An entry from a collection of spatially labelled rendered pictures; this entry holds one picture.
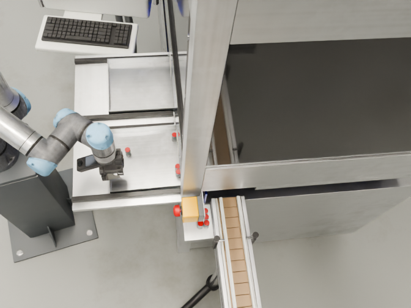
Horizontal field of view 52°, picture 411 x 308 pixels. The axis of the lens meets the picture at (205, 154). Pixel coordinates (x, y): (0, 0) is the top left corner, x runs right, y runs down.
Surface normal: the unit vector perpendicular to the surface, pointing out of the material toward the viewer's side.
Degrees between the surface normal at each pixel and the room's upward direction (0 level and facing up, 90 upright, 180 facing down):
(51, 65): 0
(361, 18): 90
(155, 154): 0
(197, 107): 90
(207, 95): 90
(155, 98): 0
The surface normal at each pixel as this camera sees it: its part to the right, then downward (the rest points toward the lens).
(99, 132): 0.08, -0.42
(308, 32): 0.11, 0.90
